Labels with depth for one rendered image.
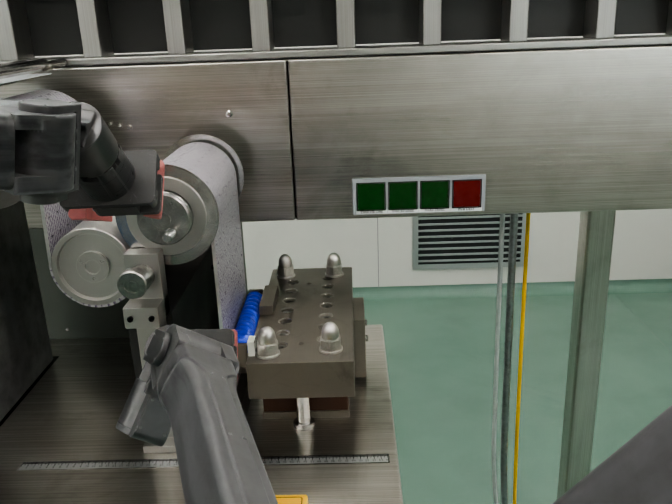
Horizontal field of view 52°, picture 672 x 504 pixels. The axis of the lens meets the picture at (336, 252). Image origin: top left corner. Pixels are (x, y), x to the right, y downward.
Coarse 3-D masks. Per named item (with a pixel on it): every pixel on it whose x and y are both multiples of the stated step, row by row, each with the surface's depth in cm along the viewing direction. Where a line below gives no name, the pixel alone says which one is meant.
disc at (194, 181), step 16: (176, 176) 96; (192, 176) 96; (208, 192) 97; (208, 208) 98; (192, 224) 98; (208, 224) 98; (128, 240) 99; (208, 240) 99; (176, 256) 100; (192, 256) 100
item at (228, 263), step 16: (224, 240) 108; (240, 240) 123; (224, 256) 107; (240, 256) 123; (224, 272) 107; (240, 272) 122; (224, 288) 107; (240, 288) 122; (224, 304) 106; (240, 304) 121; (224, 320) 106
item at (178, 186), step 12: (168, 180) 96; (180, 180) 96; (180, 192) 96; (192, 192) 96; (192, 204) 97; (132, 216) 98; (204, 216) 98; (132, 228) 98; (192, 228) 98; (204, 228) 98; (144, 240) 99; (192, 240) 99; (168, 252) 99; (180, 252) 99
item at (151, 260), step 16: (128, 256) 97; (144, 256) 97; (160, 256) 98; (160, 272) 98; (160, 288) 98; (128, 304) 97; (144, 304) 97; (160, 304) 97; (128, 320) 96; (144, 320) 96; (160, 320) 97; (144, 336) 100; (144, 448) 103; (160, 448) 103
